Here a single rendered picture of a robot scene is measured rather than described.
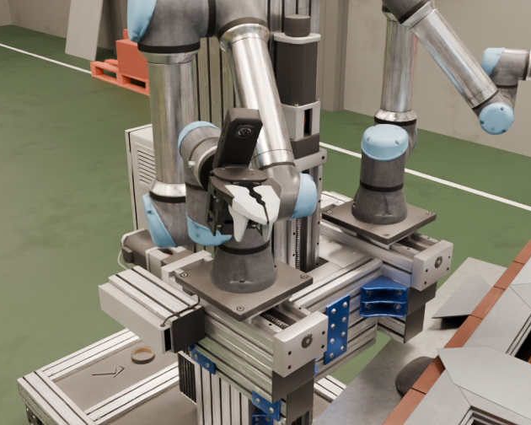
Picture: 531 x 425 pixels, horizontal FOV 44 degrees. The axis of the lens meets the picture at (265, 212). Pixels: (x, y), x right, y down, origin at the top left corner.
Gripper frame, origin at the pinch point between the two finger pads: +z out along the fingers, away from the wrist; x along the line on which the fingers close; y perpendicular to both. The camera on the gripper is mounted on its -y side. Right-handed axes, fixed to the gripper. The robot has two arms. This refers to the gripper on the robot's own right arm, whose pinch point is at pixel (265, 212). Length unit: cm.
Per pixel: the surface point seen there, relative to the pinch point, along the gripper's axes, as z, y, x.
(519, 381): -25, 51, -75
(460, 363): -35, 52, -66
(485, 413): -20, 54, -62
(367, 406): -45, 71, -51
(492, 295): -60, 51, -93
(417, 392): -31, 56, -53
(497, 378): -28, 52, -71
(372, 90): -488, 84, -278
